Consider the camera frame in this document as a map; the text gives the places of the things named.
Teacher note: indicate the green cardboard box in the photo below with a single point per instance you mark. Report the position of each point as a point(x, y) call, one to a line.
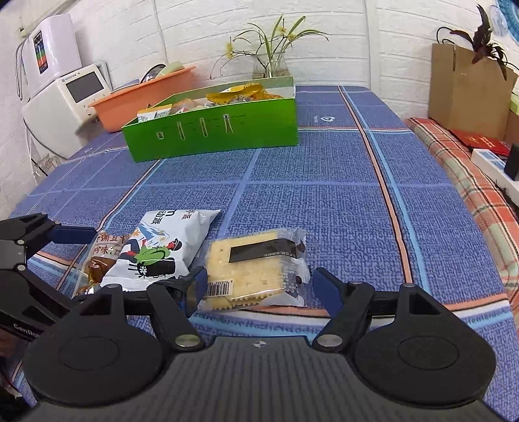
point(243, 134)

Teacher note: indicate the clear packet of brown snacks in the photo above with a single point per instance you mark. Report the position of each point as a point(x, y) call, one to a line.
point(99, 259)

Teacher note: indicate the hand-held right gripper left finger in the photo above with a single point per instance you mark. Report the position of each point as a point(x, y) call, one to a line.
point(198, 286)

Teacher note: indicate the white long box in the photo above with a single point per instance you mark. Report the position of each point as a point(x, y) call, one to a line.
point(488, 160)

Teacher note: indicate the green orchid plant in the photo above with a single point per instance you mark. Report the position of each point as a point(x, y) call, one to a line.
point(271, 36)

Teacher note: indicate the clear cracker packet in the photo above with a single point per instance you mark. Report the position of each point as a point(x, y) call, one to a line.
point(243, 263)

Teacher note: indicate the white water purifier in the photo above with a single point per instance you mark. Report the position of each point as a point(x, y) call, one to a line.
point(56, 48)

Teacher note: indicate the yellow clear snack packet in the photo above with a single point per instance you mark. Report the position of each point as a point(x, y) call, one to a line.
point(235, 95)

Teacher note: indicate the blue round decoration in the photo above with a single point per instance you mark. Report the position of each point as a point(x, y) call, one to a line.
point(509, 20)

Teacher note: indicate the purple leaf plant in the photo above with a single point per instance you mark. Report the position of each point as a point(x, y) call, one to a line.
point(484, 36)

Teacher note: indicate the white packet with green figure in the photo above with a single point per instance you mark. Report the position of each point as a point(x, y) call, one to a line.
point(162, 243)

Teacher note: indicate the pale green bowl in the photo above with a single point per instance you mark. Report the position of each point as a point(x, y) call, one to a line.
point(172, 68)

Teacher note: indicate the red book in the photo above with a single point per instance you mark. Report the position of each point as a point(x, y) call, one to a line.
point(480, 142)

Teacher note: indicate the orange plastic basin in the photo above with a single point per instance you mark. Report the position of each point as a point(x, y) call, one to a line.
point(121, 109)

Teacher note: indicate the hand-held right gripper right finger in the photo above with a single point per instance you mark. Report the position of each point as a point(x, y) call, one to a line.
point(324, 290)

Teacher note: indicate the white appliance with screen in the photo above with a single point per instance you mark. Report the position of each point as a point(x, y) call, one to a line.
point(48, 113)

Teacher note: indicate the blue checked cloth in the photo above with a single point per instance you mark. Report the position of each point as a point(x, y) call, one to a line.
point(324, 182)

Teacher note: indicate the brown paper bag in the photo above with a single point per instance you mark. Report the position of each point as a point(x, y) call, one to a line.
point(466, 101)

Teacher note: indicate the black box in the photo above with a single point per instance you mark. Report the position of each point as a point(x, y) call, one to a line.
point(513, 162)

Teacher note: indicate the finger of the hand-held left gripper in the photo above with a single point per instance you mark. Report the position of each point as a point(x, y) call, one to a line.
point(75, 235)

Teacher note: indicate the white power strip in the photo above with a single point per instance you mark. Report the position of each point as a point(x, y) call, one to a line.
point(46, 164)

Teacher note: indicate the orange plaid cloth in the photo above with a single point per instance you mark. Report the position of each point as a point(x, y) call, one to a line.
point(466, 182)

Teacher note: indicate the glass vase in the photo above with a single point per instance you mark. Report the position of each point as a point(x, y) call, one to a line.
point(269, 67)

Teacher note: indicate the glass pot lid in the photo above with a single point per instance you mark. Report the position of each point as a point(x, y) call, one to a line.
point(151, 75)

